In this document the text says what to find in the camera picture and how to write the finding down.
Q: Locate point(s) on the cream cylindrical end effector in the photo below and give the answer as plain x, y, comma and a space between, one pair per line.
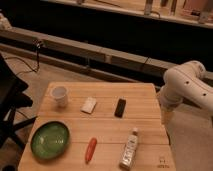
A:
167, 115

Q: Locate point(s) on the black eraser block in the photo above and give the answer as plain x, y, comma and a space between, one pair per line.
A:
120, 108

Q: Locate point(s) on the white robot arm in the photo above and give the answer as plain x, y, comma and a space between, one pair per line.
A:
184, 81

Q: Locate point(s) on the small clear plastic bottle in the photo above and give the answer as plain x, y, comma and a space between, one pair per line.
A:
129, 151

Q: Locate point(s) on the white rectangular block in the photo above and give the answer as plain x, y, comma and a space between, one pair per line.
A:
89, 105

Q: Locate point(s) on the white paper cup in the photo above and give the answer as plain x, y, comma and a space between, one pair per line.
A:
60, 95

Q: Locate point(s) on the green glass bowl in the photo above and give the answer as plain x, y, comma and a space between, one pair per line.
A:
50, 140

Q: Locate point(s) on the black office chair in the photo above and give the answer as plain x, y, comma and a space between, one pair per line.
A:
12, 98

